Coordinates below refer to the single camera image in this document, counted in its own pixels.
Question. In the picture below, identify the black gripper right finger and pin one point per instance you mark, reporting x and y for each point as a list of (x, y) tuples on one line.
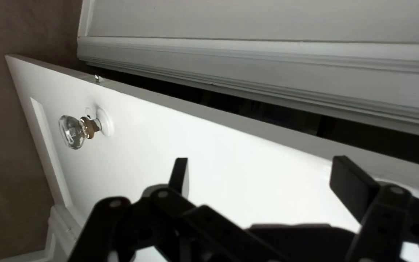
[(394, 223)]

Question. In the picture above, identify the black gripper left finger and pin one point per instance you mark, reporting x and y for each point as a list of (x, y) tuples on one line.
[(171, 228)]

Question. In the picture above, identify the white panel door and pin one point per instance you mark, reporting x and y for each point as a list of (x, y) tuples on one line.
[(229, 165)]

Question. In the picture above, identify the glass door knob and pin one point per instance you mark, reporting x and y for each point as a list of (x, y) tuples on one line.
[(76, 130)]

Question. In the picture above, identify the metal door latch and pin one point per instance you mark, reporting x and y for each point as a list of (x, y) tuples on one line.
[(98, 78)]

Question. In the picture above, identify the white upper cabinet panel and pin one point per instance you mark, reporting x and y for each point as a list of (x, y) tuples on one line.
[(268, 63)]

